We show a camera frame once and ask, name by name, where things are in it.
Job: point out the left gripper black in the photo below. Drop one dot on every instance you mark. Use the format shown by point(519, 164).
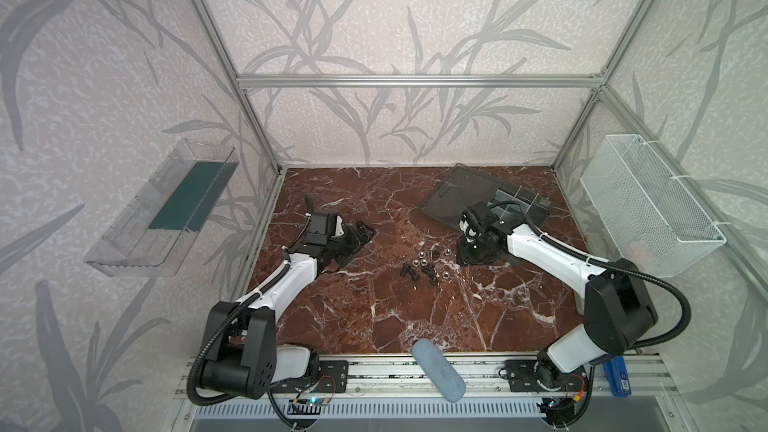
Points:
point(349, 240)

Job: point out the white wire mesh basket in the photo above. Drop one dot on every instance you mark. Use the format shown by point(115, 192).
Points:
point(650, 214)

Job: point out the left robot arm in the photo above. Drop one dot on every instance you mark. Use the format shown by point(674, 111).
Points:
point(239, 354)

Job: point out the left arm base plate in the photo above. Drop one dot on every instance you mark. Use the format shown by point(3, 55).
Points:
point(326, 377)

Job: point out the clear plastic wall tray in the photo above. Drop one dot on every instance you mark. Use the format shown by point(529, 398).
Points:
point(158, 228)

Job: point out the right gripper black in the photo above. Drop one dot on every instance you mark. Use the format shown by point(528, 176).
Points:
point(504, 213)

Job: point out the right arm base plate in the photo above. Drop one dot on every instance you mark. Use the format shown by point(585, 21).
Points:
point(528, 375)

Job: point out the grey plastic organizer box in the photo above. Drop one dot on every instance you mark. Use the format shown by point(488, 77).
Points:
point(465, 186)

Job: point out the blue box cutter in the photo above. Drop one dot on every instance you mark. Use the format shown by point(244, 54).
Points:
point(617, 377)

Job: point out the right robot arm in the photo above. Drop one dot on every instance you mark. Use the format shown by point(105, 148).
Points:
point(618, 309)

